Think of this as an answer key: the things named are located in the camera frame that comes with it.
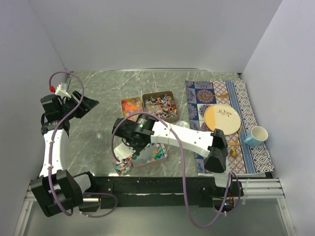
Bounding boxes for gold tin of gummy candies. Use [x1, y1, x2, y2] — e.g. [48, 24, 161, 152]
[121, 97, 143, 118]

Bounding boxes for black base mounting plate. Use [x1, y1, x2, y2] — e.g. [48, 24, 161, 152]
[67, 176, 244, 212]

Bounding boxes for cream and orange plate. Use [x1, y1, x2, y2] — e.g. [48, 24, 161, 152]
[204, 104, 241, 135]

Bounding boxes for clear glass jar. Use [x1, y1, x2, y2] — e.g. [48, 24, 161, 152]
[112, 158, 132, 175]

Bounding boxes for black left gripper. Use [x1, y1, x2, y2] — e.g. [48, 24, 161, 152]
[60, 90, 98, 120]

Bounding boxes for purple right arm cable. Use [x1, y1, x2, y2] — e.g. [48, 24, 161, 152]
[110, 112, 242, 228]

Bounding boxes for patterned blue cloth mat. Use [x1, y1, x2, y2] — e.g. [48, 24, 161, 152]
[186, 80, 275, 174]

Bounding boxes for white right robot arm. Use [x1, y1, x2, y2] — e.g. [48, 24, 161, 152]
[111, 112, 233, 196]

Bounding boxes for aluminium frame rail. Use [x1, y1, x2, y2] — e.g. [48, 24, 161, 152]
[14, 178, 295, 236]

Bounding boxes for pink tin of star candies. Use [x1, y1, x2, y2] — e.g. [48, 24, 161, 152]
[131, 143, 167, 168]

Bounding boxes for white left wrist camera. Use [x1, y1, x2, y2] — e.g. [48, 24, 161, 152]
[55, 83, 71, 98]

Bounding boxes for gold fork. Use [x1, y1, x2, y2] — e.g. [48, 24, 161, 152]
[199, 93, 231, 98]

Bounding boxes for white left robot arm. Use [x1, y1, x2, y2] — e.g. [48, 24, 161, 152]
[31, 91, 99, 217]

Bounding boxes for light blue mug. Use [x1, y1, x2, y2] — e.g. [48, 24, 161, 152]
[244, 126, 269, 147]

